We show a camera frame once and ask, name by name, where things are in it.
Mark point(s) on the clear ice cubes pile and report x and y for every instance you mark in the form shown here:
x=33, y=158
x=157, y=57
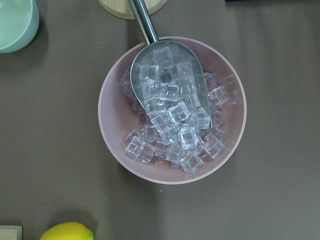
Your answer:
x=184, y=148

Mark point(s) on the metal ice scoop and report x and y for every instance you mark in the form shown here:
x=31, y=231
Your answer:
x=168, y=81

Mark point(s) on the wooden round stand base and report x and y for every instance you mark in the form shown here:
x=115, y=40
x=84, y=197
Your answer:
x=122, y=9

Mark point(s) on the yellow lemon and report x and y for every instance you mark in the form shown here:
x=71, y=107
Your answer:
x=68, y=231

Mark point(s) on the light green bowl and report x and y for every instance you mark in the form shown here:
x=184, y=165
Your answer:
x=19, y=23

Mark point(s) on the wooden cutting board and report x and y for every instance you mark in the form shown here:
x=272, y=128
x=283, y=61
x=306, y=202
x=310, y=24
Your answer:
x=11, y=232

